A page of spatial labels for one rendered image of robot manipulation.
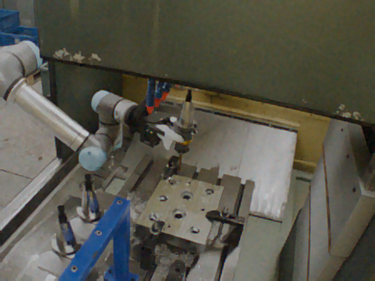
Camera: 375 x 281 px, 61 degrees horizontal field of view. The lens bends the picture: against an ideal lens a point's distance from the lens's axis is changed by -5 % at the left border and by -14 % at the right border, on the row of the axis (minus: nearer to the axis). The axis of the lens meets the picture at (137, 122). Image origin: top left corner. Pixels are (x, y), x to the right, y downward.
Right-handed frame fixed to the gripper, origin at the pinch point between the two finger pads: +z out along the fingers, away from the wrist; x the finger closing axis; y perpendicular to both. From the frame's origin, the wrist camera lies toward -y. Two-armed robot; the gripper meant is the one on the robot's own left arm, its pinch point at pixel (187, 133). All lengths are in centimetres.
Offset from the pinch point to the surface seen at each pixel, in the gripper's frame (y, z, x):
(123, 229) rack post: 16.7, 0.8, 26.0
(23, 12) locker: 63, -463, -224
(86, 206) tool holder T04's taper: 6.3, -3.4, 33.8
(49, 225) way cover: 58, -49, 18
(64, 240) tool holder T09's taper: 6.5, 0.8, 43.7
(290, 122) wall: 39, 3, -108
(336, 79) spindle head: -33, 36, 22
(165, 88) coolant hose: -18.5, 2.1, 14.7
